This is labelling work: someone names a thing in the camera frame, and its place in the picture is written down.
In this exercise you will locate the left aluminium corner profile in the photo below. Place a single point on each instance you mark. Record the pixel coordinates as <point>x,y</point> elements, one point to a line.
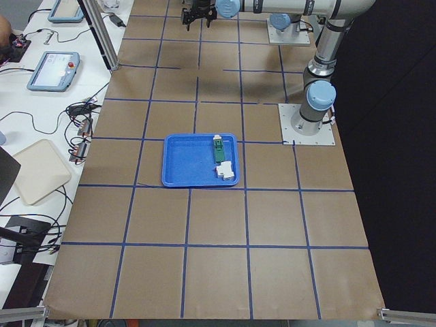
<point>29,313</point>

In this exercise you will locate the right aluminium corner profile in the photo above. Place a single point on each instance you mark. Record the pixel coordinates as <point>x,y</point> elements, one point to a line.
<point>406,317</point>

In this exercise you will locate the white relay socket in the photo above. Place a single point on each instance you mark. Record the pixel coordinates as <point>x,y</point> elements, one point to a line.
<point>224,170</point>

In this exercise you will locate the black camera stand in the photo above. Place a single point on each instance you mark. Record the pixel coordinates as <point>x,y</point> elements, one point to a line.
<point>21,239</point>

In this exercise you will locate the aluminium corner profile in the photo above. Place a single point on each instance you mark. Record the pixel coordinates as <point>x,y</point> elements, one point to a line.
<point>29,313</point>
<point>406,317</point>

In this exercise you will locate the upper brown circuit module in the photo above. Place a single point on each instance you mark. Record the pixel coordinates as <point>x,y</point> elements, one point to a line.
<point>85,127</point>

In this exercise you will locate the beige plastic tray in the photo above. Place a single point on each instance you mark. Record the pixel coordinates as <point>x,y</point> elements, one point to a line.
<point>42,170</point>

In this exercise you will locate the aluminium frame post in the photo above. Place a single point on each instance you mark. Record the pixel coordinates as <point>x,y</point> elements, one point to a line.
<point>90,9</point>

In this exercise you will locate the blue plastic tray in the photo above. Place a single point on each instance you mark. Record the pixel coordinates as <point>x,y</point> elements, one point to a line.
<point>188,160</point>

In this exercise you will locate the brown circuit module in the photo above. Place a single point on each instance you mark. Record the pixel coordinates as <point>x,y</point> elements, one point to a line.
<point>85,127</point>
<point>78,153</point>

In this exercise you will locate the far blue teach pendant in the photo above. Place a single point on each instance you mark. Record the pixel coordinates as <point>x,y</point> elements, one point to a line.
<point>65,11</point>

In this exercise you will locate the black cable connector bundle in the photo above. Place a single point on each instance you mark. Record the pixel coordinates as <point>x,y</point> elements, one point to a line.
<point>84,107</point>

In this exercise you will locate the blue teach pendant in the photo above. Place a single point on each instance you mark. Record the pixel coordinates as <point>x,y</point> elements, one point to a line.
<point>65,11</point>
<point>54,72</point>

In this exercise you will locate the black power adapter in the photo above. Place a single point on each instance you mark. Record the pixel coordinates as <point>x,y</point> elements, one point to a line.
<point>116,20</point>

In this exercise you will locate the lower brown circuit module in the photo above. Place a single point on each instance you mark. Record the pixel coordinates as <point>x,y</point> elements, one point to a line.
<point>78,153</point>

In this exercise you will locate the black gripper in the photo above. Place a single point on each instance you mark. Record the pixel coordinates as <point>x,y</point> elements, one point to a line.
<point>201,5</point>

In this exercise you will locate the person's hand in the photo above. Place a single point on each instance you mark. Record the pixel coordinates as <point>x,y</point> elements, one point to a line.
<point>5,31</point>

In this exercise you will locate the green terminal block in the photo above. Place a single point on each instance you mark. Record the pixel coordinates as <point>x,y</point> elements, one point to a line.
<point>218,149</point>

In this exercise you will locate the black electronics box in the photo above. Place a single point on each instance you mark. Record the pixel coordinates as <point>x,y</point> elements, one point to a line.
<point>14,51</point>

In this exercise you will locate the near blue teach pendant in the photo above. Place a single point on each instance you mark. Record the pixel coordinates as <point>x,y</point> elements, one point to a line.
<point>54,72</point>

